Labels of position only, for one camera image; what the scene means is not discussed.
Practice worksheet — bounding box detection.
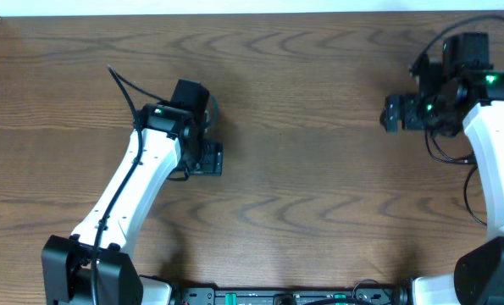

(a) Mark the short black usb cable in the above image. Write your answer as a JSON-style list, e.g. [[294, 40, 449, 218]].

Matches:
[[424, 130, 478, 166]]

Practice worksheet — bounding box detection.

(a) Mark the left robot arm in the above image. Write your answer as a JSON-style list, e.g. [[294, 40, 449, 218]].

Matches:
[[42, 80, 223, 304]]

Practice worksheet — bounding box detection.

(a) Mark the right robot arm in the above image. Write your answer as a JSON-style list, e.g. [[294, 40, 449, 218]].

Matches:
[[379, 32, 504, 304]]

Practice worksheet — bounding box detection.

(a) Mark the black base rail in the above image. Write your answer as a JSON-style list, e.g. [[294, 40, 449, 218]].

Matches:
[[169, 279, 413, 305]]

